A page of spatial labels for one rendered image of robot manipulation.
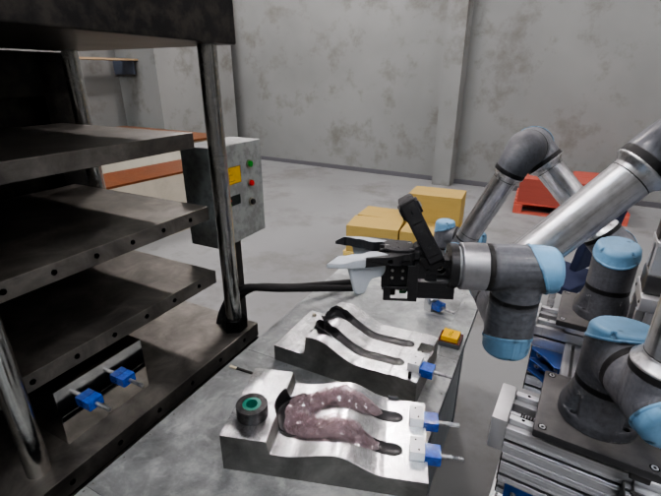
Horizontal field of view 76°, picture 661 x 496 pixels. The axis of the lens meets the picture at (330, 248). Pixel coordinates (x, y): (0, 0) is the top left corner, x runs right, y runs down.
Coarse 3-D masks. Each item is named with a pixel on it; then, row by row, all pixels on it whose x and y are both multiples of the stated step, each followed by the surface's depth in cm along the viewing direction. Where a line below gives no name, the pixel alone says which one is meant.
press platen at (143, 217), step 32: (64, 192) 166; (96, 192) 166; (0, 224) 130; (32, 224) 130; (64, 224) 130; (96, 224) 130; (128, 224) 130; (160, 224) 131; (192, 224) 143; (0, 256) 107; (32, 256) 107; (64, 256) 107; (96, 256) 114; (0, 288) 94; (32, 288) 100
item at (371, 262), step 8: (376, 256) 61; (384, 256) 61; (392, 256) 62; (400, 256) 62; (408, 256) 63; (368, 264) 61; (376, 264) 61; (384, 264) 61; (392, 264) 61; (400, 264) 62
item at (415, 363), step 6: (414, 354) 130; (408, 360) 127; (414, 360) 127; (420, 360) 127; (408, 366) 127; (414, 366) 126; (420, 366) 127; (426, 366) 127; (432, 366) 127; (420, 372) 126; (426, 372) 125; (432, 372) 124; (438, 372) 125; (426, 378) 126; (450, 378) 124
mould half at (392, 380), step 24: (312, 312) 164; (360, 312) 153; (288, 336) 149; (312, 336) 136; (360, 336) 143; (408, 336) 145; (432, 336) 144; (288, 360) 144; (312, 360) 138; (336, 360) 133; (360, 360) 133; (432, 360) 140; (360, 384) 132; (384, 384) 128; (408, 384) 124
